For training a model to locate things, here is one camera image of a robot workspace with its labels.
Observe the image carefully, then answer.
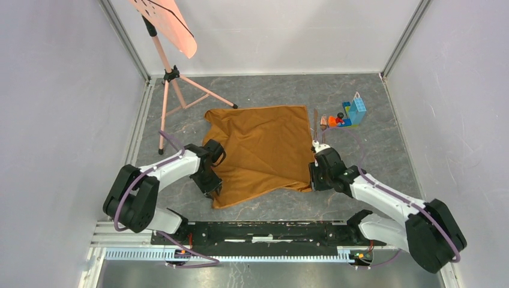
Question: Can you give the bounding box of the pink music stand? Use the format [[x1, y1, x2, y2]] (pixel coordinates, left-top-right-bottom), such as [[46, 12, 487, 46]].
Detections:
[[128, 0, 239, 155]]

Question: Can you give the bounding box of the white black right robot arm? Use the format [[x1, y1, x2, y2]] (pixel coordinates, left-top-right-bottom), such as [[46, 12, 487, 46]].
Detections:
[[309, 141, 468, 274]]

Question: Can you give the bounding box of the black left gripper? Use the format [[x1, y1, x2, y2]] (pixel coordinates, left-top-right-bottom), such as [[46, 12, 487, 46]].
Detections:
[[188, 169, 221, 200]]

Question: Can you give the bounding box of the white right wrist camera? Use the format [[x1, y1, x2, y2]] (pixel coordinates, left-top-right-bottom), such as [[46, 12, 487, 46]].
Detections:
[[312, 140, 330, 154]]

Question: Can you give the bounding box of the colourful toy brick build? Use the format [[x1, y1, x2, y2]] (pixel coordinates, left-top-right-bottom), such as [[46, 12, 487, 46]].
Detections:
[[325, 92, 367, 127]]

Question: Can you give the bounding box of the orange cloth napkin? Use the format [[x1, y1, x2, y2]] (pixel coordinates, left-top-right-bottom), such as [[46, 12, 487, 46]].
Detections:
[[203, 106, 314, 209]]

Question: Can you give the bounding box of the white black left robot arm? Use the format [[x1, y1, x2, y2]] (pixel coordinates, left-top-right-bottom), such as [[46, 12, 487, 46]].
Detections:
[[103, 139, 226, 245]]

